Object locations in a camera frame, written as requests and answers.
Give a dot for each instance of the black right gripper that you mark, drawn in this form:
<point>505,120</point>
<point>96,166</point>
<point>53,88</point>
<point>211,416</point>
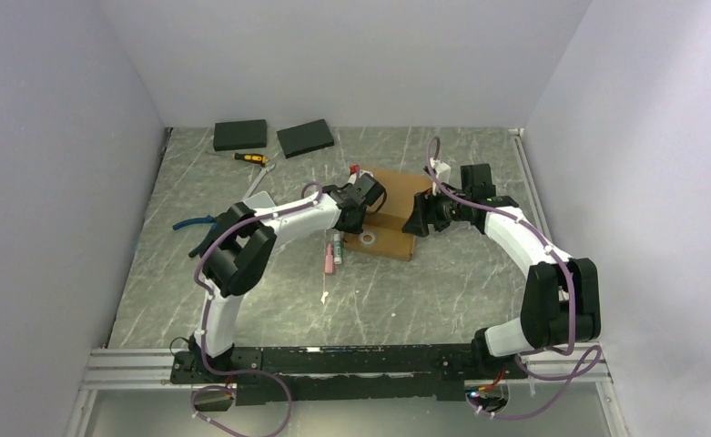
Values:
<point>425,210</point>

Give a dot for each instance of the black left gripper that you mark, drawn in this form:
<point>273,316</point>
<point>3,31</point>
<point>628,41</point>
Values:
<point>357,229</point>

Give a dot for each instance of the brown cardboard box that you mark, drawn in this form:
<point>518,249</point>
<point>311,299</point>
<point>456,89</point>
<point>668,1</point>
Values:
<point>386,218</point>

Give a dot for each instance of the green white glue stick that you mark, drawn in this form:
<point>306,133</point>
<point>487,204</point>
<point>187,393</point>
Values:
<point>337,248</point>

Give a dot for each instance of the pink marker pen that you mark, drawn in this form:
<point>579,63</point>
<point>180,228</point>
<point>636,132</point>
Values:
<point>329,261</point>

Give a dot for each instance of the clear tape roll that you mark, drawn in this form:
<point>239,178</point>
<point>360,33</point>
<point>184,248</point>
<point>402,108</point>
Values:
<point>367,238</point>

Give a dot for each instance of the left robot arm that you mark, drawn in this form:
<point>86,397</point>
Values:
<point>234,255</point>

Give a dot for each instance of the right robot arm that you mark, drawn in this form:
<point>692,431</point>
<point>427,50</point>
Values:
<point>560,299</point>

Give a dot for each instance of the black foam block right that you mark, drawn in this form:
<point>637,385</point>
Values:
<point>305,138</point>

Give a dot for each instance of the black foam block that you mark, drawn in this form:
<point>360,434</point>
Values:
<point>305,138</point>
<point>239,135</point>

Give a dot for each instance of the grey white rectangular device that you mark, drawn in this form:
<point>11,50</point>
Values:
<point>259,200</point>

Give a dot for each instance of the silver combination wrench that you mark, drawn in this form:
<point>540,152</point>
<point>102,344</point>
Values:
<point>256,180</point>

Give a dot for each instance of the yellow black screwdriver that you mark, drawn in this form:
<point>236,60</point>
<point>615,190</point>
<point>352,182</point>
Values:
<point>252,158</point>

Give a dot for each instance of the black foam block left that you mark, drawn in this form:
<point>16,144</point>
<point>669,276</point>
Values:
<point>239,135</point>

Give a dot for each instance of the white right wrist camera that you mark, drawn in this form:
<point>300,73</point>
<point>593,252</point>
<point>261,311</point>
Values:
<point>441,170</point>

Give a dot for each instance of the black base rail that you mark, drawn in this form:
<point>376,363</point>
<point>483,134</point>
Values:
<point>260,375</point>

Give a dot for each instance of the blue handled pliers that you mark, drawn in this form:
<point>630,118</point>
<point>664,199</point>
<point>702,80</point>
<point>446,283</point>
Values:
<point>198,225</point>

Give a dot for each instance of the aluminium frame rail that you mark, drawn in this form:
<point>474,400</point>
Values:
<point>128,370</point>

